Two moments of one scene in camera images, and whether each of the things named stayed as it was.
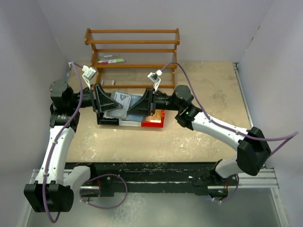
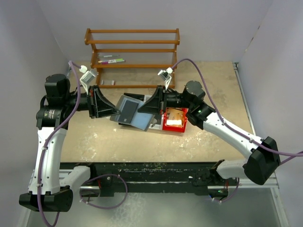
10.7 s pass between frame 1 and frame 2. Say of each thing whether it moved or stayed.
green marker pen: stayed
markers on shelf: stayed
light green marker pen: stayed
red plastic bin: moved
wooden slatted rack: stayed
